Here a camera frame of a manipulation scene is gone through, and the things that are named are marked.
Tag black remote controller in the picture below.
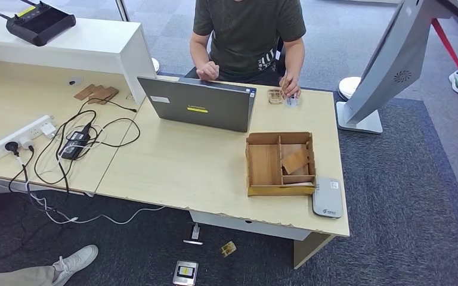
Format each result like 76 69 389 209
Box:
0 0 77 47

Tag white charger plug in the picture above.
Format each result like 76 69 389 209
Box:
40 121 57 138

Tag grey laptop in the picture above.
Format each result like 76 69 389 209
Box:
136 76 258 133

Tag red barrier tape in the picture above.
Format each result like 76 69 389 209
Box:
430 17 458 100

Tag flat wooden key card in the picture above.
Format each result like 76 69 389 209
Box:
281 144 311 177

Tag white power strip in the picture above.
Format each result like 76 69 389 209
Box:
0 115 57 161

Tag black mains cable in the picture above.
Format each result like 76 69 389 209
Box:
7 147 72 211

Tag wooden compartment box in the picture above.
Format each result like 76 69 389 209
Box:
245 132 317 197

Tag silver floor socket box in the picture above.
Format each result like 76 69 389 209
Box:
172 260 199 286

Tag white cable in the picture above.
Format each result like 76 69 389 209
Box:
0 156 166 226

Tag black power adapter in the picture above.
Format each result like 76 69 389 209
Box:
59 126 92 161

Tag black charger cable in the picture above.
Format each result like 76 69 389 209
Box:
33 97 142 187

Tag white raised counter shelf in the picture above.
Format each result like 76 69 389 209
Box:
0 10 157 110

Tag black office chair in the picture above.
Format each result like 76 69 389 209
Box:
274 37 287 77

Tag person's right hand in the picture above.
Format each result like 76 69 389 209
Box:
196 61 220 81

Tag person's left hand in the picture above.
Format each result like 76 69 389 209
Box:
279 74 302 100

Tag small gold cutout piece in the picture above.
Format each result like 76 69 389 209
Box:
219 241 238 258

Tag small white floor device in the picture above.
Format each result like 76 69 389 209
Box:
182 223 204 246

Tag grey metal pole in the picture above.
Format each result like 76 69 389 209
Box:
115 0 131 22

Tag grey display kiosk stand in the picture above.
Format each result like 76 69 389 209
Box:
335 0 458 135

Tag white desk support bar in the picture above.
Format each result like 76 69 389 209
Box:
0 180 94 198

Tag wooden desk leg panel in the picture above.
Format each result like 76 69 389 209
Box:
293 232 336 270

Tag grey card reader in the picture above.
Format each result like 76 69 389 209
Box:
312 178 344 219

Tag tilted wooden key card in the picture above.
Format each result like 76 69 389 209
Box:
281 148 310 175

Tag small wooden cutout piece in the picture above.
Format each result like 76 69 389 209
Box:
267 88 284 105

